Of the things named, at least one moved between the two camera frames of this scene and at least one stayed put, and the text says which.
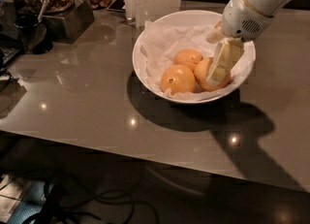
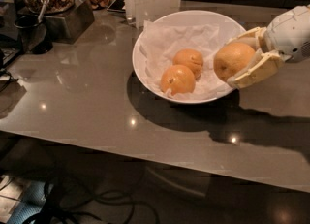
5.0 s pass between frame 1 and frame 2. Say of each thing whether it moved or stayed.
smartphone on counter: stayed
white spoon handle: stayed
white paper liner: stayed
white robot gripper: moved
